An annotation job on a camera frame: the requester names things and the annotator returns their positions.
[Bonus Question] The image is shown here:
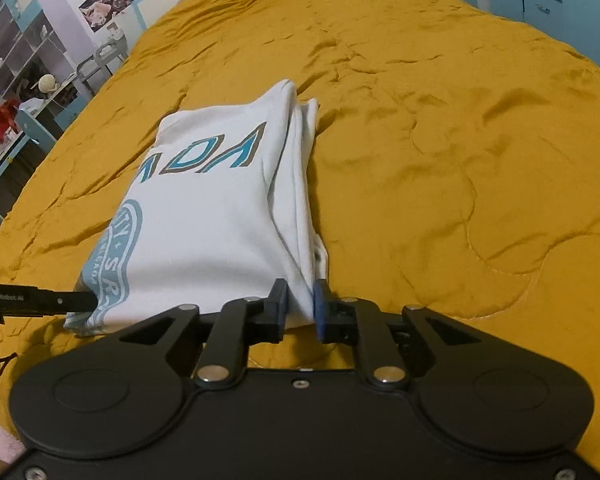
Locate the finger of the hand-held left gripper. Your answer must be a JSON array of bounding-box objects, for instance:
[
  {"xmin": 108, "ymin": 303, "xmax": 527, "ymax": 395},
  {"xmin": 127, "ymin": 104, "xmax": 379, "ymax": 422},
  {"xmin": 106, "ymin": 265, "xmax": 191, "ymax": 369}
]
[{"xmin": 0, "ymin": 282, "xmax": 100, "ymax": 318}]

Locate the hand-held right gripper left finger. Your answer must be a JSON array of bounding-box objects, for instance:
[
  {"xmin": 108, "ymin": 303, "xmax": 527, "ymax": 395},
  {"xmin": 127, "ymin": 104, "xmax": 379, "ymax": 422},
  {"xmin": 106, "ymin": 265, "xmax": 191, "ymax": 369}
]
[{"xmin": 117, "ymin": 278, "xmax": 290, "ymax": 386}]

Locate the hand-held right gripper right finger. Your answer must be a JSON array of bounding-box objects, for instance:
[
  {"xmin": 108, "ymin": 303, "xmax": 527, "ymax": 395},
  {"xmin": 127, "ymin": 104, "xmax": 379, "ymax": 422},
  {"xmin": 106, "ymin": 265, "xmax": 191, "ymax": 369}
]
[{"xmin": 312, "ymin": 278, "xmax": 482, "ymax": 389}]

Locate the white printed sweatshirt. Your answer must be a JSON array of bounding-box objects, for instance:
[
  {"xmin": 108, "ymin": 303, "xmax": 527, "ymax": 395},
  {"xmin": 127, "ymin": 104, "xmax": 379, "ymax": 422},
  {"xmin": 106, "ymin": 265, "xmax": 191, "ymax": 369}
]
[{"xmin": 64, "ymin": 79, "xmax": 331, "ymax": 337}]

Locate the blue chair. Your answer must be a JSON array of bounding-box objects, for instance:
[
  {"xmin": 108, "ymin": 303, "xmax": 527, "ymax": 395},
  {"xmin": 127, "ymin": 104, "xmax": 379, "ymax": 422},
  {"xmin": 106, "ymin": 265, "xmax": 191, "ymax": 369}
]
[{"xmin": 14, "ymin": 109, "xmax": 57, "ymax": 153}]

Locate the red bag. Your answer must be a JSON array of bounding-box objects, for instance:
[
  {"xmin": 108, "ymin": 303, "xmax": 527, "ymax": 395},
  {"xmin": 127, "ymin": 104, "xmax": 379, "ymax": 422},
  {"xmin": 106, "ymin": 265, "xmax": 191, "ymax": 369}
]
[{"xmin": 0, "ymin": 100, "xmax": 22, "ymax": 144}]

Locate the mustard yellow quilt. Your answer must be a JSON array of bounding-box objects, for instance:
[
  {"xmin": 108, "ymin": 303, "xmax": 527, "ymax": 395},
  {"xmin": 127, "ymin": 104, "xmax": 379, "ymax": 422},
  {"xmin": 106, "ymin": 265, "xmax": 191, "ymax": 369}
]
[{"xmin": 0, "ymin": 0, "xmax": 600, "ymax": 411}]

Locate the grey utility cart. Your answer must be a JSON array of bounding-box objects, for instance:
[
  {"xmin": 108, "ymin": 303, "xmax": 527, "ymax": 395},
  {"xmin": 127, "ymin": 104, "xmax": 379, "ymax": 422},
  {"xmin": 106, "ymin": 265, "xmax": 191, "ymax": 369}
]
[{"xmin": 76, "ymin": 35, "xmax": 129, "ymax": 97}]

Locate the blue and white shelf unit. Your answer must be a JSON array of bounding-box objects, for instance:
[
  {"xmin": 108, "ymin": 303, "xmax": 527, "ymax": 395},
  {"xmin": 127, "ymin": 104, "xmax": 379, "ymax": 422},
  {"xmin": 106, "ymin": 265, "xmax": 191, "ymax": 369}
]
[{"xmin": 0, "ymin": 0, "xmax": 83, "ymax": 171}]

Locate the black cable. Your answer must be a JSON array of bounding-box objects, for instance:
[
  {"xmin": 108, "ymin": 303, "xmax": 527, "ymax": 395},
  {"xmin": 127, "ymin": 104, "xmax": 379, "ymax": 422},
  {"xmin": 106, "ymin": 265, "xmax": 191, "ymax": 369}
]
[{"xmin": 0, "ymin": 352, "xmax": 20, "ymax": 416}]

